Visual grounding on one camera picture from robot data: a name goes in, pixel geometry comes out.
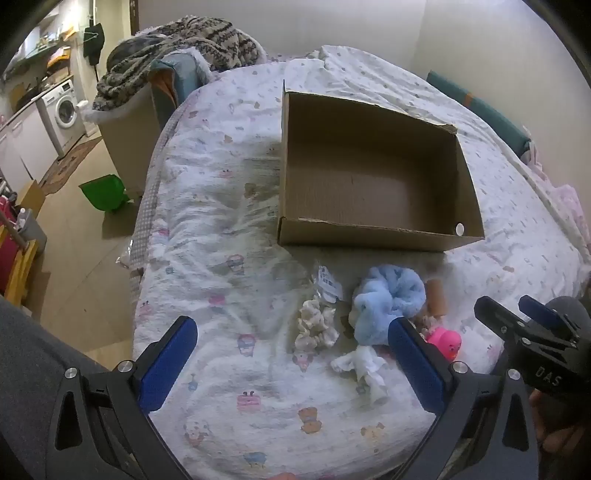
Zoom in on teal orange pillow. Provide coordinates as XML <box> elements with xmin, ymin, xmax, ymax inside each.
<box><xmin>150</xmin><ymin>51</ymin><xmax>206</xmax><ymax>116</ymax></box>
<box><xmin>426</xmin><ymin>70</ymin><xmax>533</xmax><ymax>157</ymax></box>

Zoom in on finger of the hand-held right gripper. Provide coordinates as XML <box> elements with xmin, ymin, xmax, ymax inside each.
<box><xmin>518</xmin><ymin>294</ymin><xmax>563</xmax><ymax>331</ymax></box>
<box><xmin>475</xmin><ymin>296</ymin><xmax>525</xmax><ymax>344</ymax></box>

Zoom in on brown cardboard box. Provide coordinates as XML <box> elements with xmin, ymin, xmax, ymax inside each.
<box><xmin>277</xmin><ymin>79</ymin><xmax>486</xmax><ymax>252</ymax></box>

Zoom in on grey container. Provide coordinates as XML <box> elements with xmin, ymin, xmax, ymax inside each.
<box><xmin>16</xmin><ymin>209</ymin><xmax>48</xmax><ymax>252</ymax></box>

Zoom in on person's grey pants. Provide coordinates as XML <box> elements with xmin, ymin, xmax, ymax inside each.
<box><xmin>0</xmin><ymin>295</ymin><xmax>112</xmax><ymax>480</ymax></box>

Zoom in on white washing machine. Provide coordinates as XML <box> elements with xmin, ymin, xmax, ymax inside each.
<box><xmin>37</xmin><ymin>79</ymin><xmax>88</xmax><ymax>155</ymax></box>

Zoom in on dark garment on hanger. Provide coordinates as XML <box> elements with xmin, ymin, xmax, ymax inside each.
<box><xmin>83</xmin><ymin>23</ymin><xmax>106</xmax><ymax>65</ymax></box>

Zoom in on patterned floor rug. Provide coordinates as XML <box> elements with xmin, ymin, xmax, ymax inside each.
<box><xmin>39</xmin><ymin>136</ymin><xmax>105</xmax><ymax>192</ymax></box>

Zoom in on fluffy blue scrunchie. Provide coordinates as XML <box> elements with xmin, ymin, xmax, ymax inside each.
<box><xmin>352</xmin><ymin>264</ymin><xmax>426</xmax><ymax>346</ymax></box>

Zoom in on person's right hand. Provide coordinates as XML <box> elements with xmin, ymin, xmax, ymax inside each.
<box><xmin>529</xmin><ymin>389</ymin><xmax>591</xmax><ymax>480</ymax></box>

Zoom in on yellow wooden frame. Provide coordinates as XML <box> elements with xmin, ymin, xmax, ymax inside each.
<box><xmin>4</xmin><ymin>226</ymin><xmax>40</xmax><ymax>306</ymax></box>

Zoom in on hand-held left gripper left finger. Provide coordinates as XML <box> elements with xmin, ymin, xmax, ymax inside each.
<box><xmin>46</xmin><ymin>316</ymin><xmax>199</xmax><ymax>480</ymax></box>

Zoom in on cluttered wall shelf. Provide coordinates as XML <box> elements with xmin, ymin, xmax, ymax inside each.
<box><xmin>4</xmin><ymin>25</ymin><xmax>77</xmax><ymax>81</ymax></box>

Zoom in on white storage bin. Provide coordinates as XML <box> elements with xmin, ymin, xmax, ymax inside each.
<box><xmin>83</xmin><ymin>88</ymin><xmax>163</xmax><ymax>197</ymax></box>

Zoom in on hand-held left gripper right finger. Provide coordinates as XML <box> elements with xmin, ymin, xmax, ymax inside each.
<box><xmin>388</xmin><ymin>318</ymin><xmax>541</xmax><ymax>480</ymax></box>

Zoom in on clear labelled plastic packet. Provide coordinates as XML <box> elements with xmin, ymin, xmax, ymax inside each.
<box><xmin>309</xmin><ymin>261</ymin><xmax>345</xmax><ymax>303</ymax></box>

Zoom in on red bag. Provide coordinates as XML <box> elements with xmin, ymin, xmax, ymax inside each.
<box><xmin>0</xmin><ymin>196</ymin><xmax>24</xmax><ymax>296</ymax></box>

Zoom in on flat cardboard piece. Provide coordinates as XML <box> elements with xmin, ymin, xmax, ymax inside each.
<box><xmin>16</xmin><ymin>180</ymin><xmax>47</xmax><ymax>213</ymax></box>

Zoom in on white cloth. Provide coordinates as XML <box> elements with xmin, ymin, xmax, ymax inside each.
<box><xmin>330</xmin><ymin>344</ymin><xmax>389</xmax><ymax>407</ymax></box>

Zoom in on pink cloth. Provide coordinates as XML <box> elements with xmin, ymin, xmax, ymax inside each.
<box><xmin>531</xmin><ymin>152</ymin><xmax>591</xmax><ymax>259</ymax></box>

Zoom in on cream scrunchie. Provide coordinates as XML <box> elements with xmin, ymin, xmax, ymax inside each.
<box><xmin>293</xmin><ymin>298</ymin><xmax>340</xmax><ymax>352</ymax></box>

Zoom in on white printed blanket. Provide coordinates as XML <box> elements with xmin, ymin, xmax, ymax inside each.
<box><xmin>129</xmin><ymin>45</ymin><xmax>591</xmax><ymax>480</ymax></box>

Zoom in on white kitchen cabinets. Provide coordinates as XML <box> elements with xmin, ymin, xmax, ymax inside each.
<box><xmin>0</xmin><ymin>99</ymin><xmax>58</xmax><ymax>195</ymax></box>

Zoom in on pink rubber toy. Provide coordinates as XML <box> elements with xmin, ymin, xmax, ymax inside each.
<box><xmin>424</xmin><ymin>325</ymin><xmax>462</xmax><ymax>362</ymax></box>

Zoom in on green dustpan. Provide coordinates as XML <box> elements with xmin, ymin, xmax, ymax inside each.
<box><xmin>78</xmin><ymin>174</ymin><xmax>131</xmax><ymax>213</ymax></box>

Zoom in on patterned knitted blanket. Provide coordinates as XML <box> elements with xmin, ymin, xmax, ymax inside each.
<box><xmin>92</xmin><ymin>15</ymin><xmax>260</xmax><ymax>114</ymax></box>

